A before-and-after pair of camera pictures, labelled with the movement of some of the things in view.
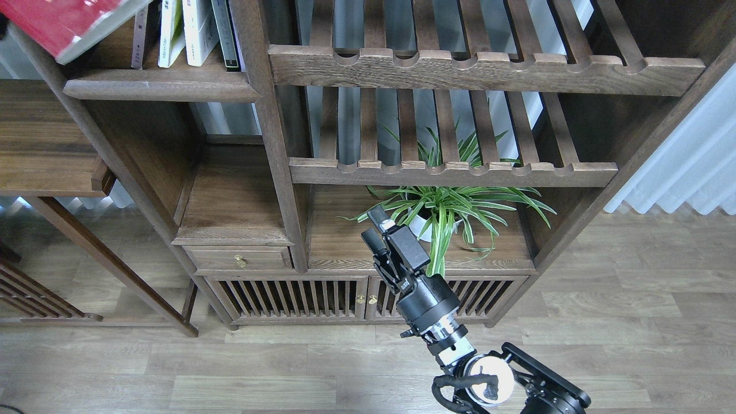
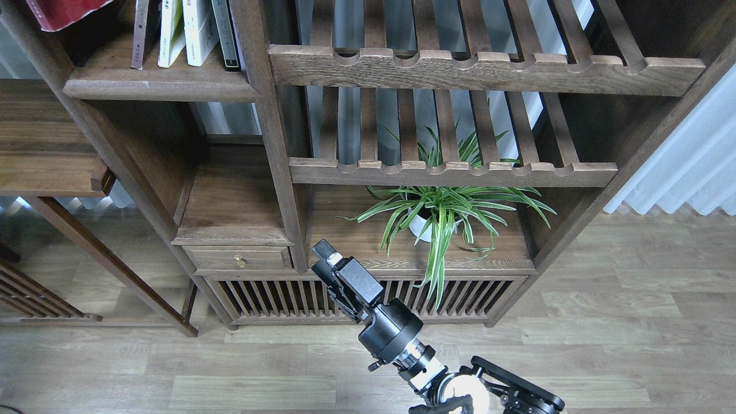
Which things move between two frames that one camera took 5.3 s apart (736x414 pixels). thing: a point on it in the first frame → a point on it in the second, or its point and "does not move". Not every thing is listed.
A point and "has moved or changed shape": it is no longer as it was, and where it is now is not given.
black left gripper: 4,22 → 15,8
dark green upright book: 227,34 does not move
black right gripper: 428,303 → 388,326
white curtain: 696,165 does not move
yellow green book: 172,34 does not move
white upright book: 200,31 does not move
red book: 66,28 has moved or changed shape
